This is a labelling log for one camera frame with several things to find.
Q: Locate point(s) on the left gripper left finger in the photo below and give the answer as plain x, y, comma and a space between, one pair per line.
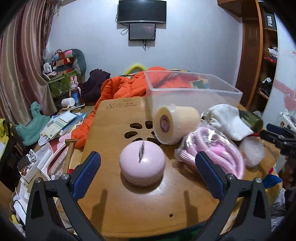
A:
43, 221

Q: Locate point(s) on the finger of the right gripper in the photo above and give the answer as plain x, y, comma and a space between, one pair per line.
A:
282, 139
278, 129

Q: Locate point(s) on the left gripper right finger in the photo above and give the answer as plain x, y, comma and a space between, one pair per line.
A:
253, 219

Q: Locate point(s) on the green glass bottle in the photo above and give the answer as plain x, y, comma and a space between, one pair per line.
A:
254, 122

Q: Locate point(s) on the round white container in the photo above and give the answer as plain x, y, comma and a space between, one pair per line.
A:
253, 151

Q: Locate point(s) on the white drawstring pouch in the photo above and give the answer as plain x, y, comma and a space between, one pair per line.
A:
226, 119

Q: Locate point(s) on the cream plastic jar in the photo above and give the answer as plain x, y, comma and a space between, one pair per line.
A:
171, 123

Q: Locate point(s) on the pink round box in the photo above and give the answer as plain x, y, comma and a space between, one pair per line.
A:
142, 163

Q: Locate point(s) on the wooden shelf cabinet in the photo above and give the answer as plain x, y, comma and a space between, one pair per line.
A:
259, 49

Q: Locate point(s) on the teal rocking horse toy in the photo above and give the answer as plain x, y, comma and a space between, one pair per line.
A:
30, 133

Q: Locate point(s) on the stack of papers and books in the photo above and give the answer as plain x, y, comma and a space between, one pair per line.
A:
60, 125

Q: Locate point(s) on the clear plastic storage bin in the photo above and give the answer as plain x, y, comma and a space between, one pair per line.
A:
197, 90

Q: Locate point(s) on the white cup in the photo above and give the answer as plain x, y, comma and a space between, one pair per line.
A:
68, 102

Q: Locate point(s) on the pink bunny figurine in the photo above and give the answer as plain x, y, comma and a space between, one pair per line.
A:
75, 90

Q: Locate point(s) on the green storage box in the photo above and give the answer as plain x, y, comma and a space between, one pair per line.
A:
60, 85

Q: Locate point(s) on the dark purple garment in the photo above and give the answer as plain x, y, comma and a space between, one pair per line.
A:
90, 90

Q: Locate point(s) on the pink striped curtain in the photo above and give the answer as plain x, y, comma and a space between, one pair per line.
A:
23, 44

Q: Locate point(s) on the orange down jacket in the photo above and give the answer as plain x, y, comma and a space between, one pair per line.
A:
123, 90

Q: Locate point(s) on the yellow curved pillow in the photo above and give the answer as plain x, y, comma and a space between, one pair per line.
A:
134, 68

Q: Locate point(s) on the small wall screen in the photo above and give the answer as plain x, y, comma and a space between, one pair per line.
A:
142, 31

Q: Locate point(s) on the large black wall monitor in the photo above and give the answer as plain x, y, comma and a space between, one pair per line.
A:
142, 11

